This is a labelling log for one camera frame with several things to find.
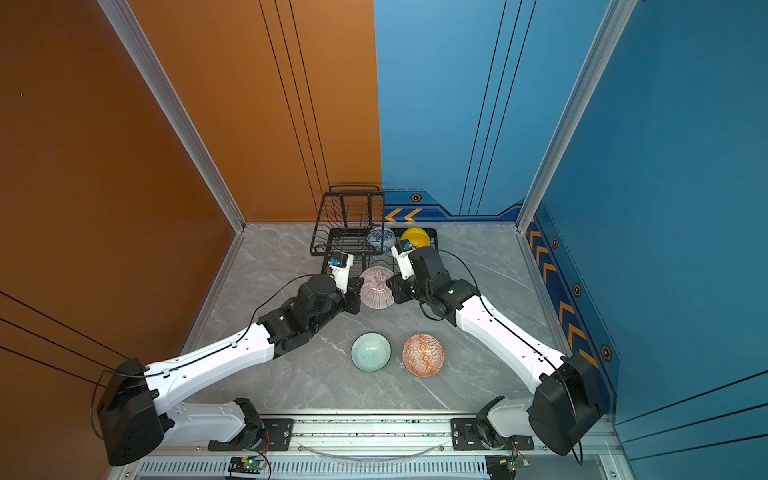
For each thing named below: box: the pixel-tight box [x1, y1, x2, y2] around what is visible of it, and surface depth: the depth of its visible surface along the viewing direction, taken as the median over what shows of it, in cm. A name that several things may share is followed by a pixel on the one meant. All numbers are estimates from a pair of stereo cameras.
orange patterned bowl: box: [402, 333, 445, 378], surface depth 85 cm
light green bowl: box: [350, 331, 392, 373], surface depth 86 cm
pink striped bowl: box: [359, 266, 395, 310], surface depth 80 cm
